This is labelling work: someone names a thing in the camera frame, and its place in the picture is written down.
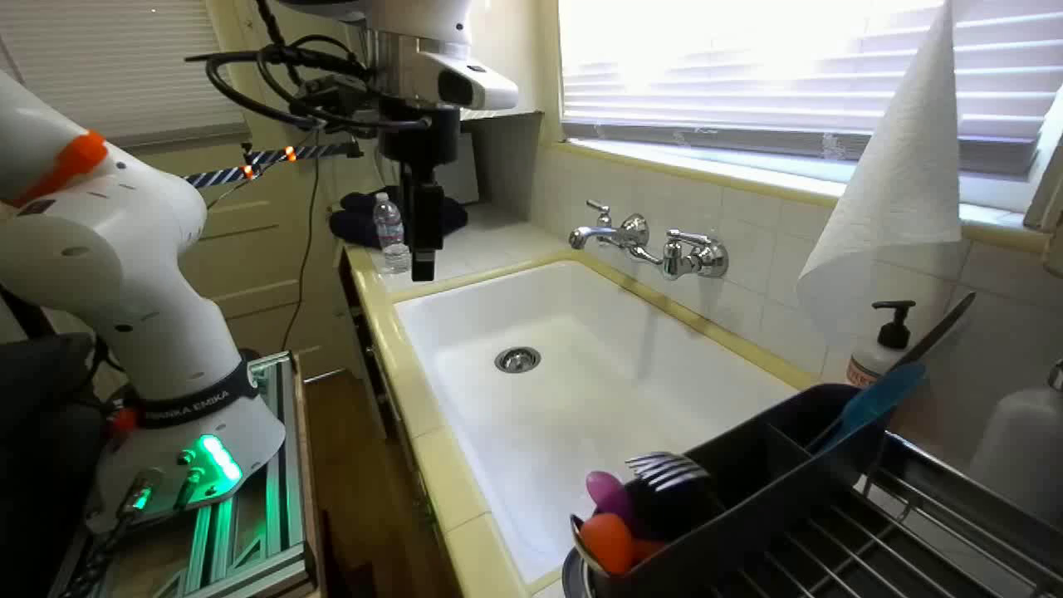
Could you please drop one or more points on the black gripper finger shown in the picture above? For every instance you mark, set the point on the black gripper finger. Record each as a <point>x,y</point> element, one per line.
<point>412,209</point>
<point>432,209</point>

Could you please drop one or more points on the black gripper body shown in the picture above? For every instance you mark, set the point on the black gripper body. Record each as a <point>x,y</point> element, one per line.
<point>419,122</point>

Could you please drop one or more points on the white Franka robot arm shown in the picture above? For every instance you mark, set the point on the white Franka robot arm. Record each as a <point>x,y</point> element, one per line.
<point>110,254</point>

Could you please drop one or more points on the clear plastic water bottle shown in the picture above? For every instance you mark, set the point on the clear plastic water bottle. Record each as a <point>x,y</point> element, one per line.
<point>391,233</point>

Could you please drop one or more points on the dark folded cloth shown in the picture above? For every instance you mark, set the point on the dark folded cloth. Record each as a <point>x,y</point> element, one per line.
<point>361,219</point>

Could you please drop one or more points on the metal sink drain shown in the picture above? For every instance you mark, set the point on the metal sink drain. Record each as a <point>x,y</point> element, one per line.
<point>517,361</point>

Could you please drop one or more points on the cream panelled door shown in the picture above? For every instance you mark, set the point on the cream panelled door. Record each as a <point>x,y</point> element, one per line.
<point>249,268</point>

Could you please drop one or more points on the blue white striped rod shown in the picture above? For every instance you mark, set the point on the blue white striped rod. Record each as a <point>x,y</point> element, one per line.
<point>236,175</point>

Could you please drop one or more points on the white ceramic sink basin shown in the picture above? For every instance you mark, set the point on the white ceramic sink basin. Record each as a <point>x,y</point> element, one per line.
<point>599,410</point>

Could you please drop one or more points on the white window blind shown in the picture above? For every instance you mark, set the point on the white window blind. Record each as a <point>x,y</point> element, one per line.
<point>120,61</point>
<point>775,69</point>

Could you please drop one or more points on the purple plastic spoon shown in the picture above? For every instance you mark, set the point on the purple plastic spoon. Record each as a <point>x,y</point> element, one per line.
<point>608,495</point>

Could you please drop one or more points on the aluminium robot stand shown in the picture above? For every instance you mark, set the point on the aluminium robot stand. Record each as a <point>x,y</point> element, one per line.
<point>249,518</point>

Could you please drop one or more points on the silver metal fork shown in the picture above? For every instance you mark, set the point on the silver metal fork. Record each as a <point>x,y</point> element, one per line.
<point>670,470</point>

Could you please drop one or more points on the orange plastic spoon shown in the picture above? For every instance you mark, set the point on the orange plastic spoon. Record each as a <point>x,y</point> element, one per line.
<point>606,543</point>

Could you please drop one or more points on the dark grey utensil caddy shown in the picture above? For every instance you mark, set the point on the dark grey utensil caddy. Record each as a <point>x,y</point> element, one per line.
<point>752,487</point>

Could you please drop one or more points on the black bag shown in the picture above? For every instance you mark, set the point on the black bag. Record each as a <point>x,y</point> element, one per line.
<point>37,465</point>

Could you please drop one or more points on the white paper towel roll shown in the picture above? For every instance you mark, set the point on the white paper towel roll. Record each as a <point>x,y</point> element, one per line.
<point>891,186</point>

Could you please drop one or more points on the white soap dispenser black pump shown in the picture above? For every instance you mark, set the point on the white soap dispenser black pump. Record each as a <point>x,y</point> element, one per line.
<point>879,354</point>

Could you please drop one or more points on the dark metal dish rack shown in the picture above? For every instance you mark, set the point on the dark metal dish rack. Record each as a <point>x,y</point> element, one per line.
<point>940,533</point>

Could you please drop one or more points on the white plastic jug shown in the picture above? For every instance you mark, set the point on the white plastic jug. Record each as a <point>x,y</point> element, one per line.
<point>1024,451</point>

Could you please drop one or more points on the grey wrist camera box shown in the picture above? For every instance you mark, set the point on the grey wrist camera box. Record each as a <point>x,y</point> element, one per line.
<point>475,83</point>

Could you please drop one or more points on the chrome wall tap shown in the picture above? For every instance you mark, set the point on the chrome wall tap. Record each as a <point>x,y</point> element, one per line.
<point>636,233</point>

